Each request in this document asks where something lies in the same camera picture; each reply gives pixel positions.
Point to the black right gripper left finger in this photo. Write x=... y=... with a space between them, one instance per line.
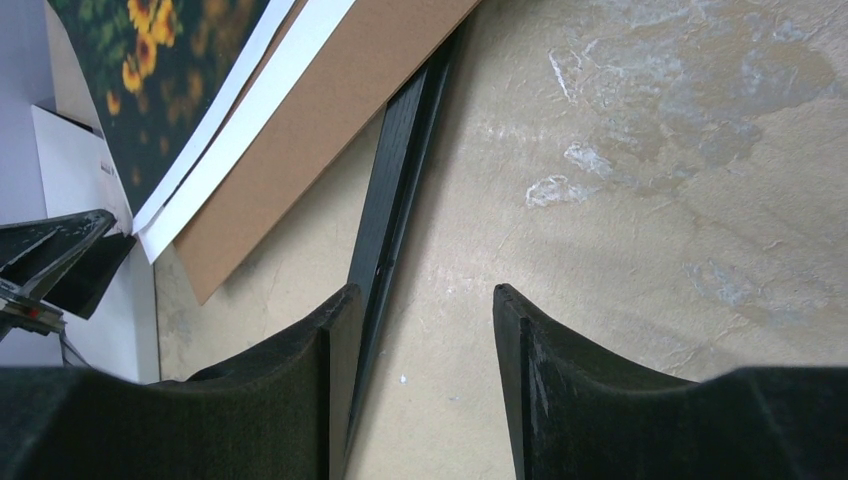
x=278 y=410

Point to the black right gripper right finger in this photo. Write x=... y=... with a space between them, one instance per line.
x=576 y=410

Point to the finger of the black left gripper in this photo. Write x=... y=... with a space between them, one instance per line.
x=36 y=255
x=80 y=291

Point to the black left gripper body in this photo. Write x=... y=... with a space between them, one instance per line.
x=22 y=312

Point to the white mat board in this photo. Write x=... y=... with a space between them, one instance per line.
x=283 y=44

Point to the brown frame backing board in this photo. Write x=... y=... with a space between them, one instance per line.
x=371 y=54

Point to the sunflower photo print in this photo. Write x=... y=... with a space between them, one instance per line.
x=163 y=76

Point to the black picture frame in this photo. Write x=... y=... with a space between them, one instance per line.
x=409 y=126

